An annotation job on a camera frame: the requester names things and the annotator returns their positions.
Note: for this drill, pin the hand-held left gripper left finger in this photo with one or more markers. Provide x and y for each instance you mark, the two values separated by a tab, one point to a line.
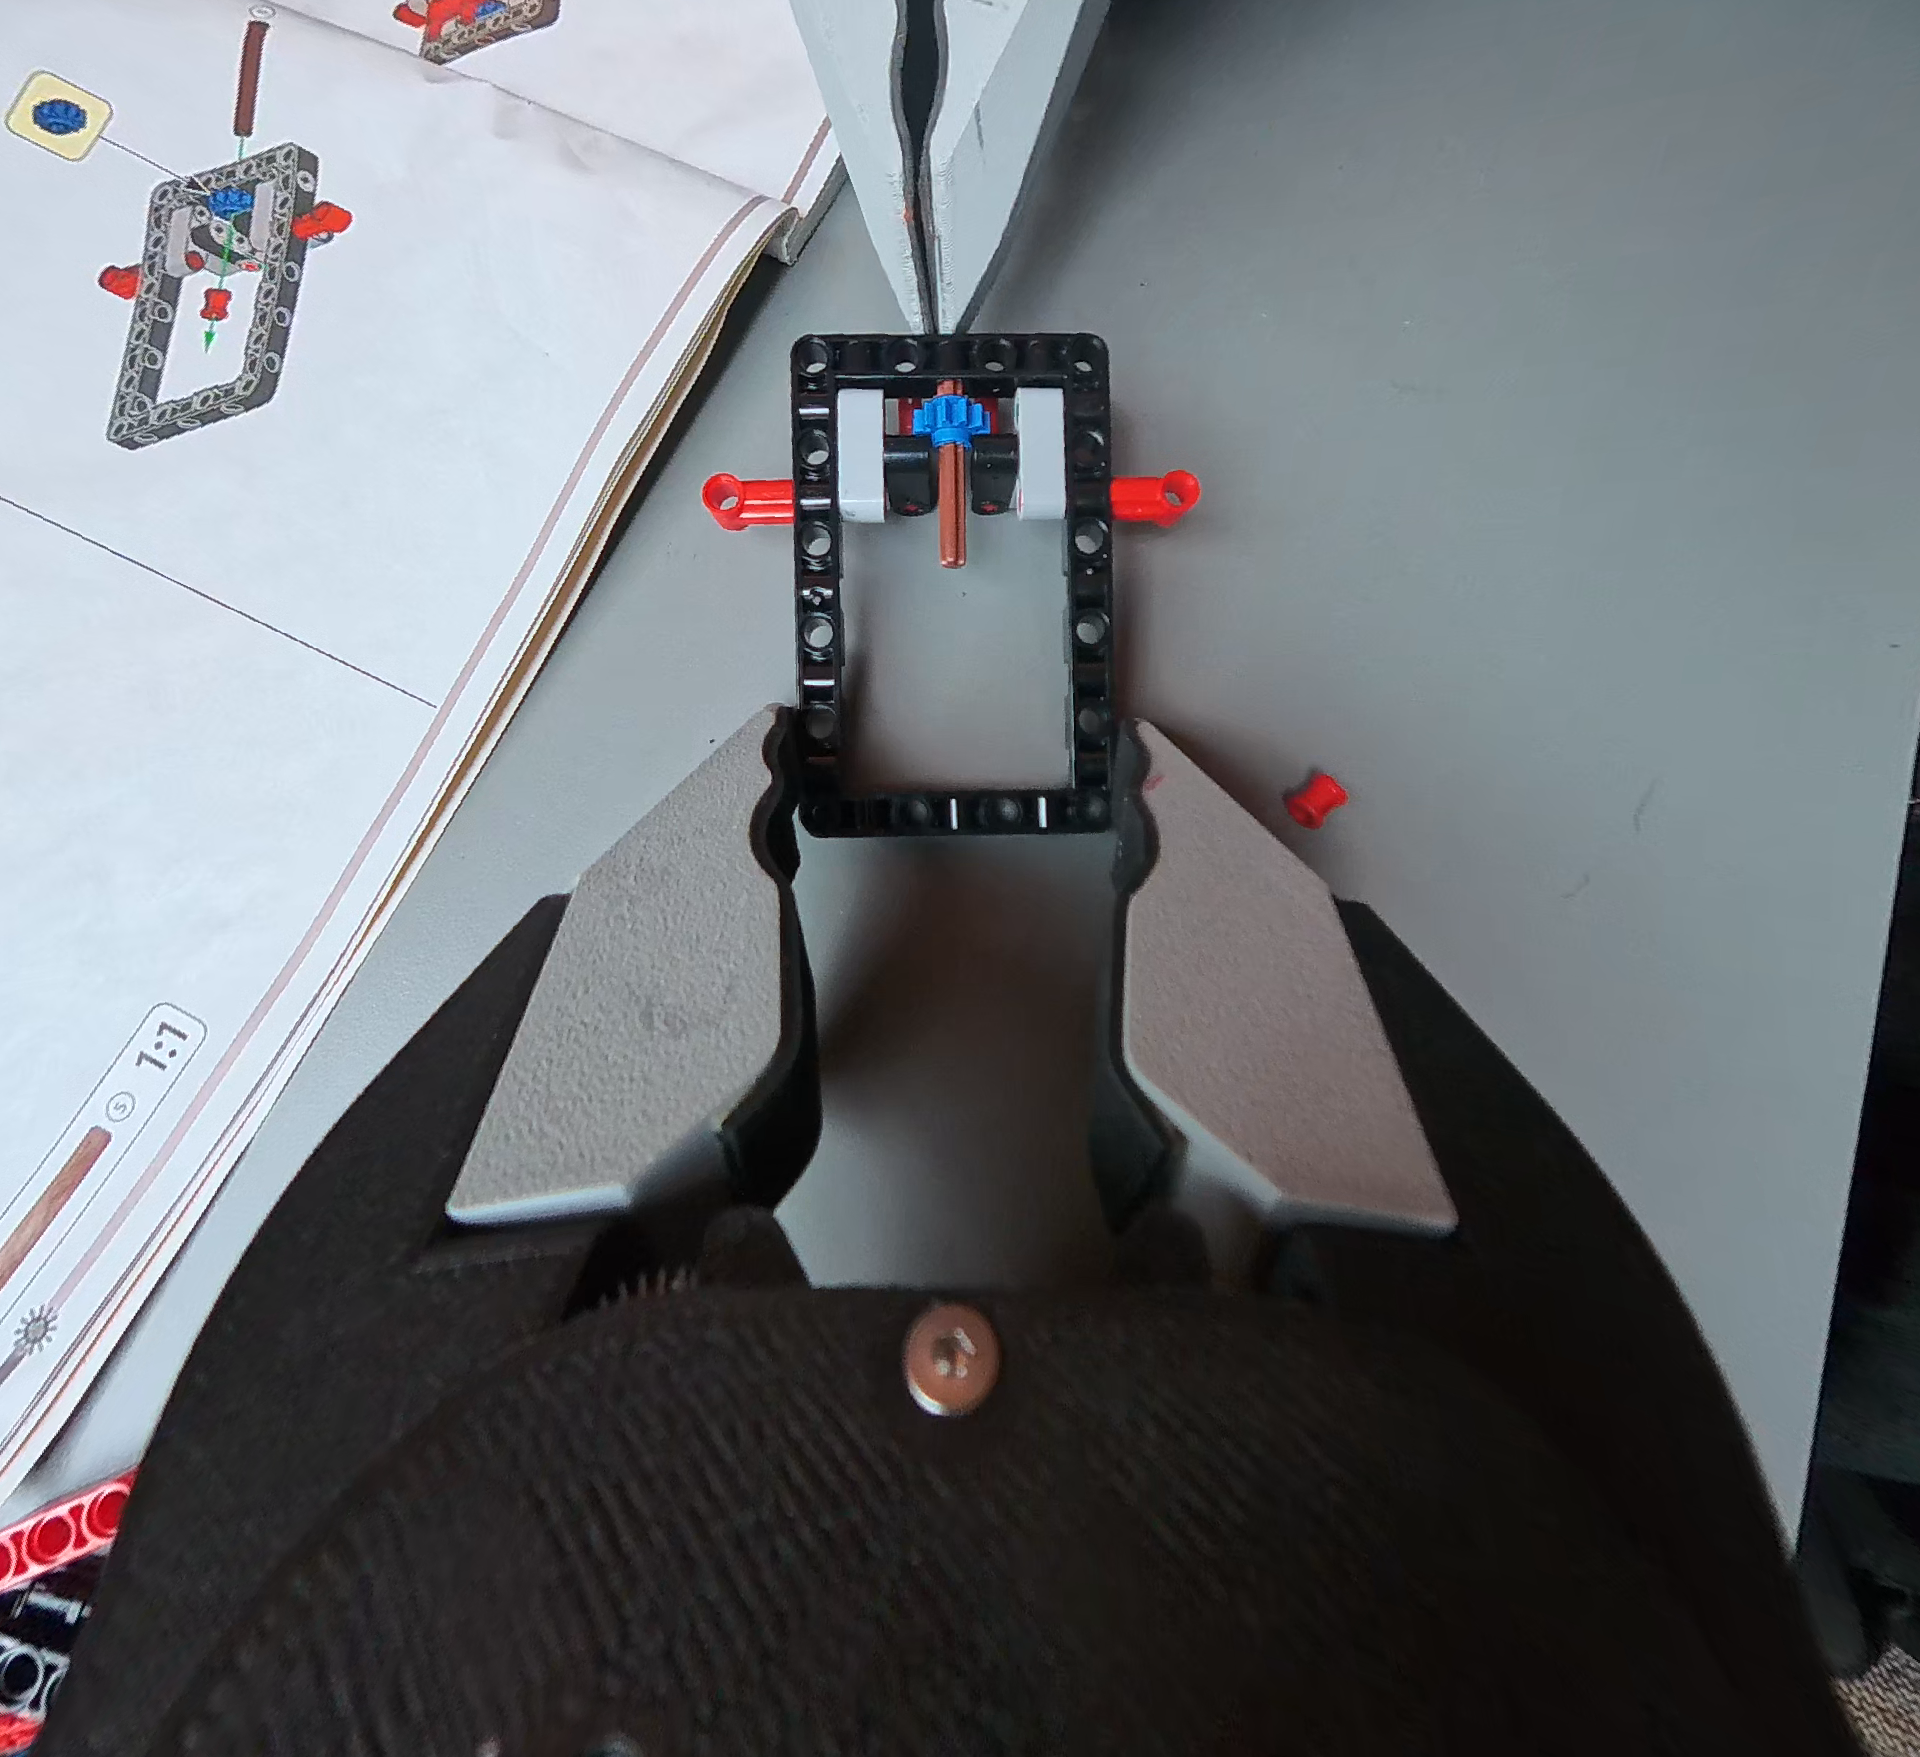
630	1021

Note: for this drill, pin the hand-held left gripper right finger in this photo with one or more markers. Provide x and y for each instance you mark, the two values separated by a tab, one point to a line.
1276	1036

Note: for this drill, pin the small red lego bush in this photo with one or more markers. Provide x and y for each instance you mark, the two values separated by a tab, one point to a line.
1316	798

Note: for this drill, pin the black lego frame assembly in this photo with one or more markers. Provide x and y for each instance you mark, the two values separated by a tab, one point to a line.
818	587

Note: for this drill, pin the lego instruction booklet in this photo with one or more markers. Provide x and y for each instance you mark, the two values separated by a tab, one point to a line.
300	587

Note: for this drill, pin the pile of loose lego pieces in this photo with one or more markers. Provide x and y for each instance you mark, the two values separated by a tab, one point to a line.
61	1532

